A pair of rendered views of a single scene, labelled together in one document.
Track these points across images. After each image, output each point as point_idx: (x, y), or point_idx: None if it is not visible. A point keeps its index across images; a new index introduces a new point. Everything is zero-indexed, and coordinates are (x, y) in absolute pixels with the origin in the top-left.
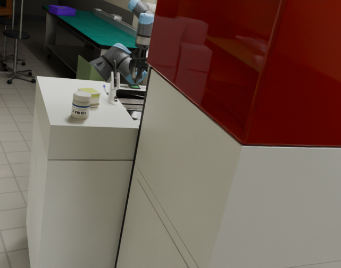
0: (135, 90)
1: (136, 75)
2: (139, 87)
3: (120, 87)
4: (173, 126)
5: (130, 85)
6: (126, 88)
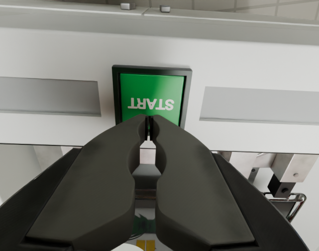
0: (141, 148)
1: (156, 147)
2: (181, 123)
3: (49, 120)
4: None
5: (125, 91)
6: (88, 123)
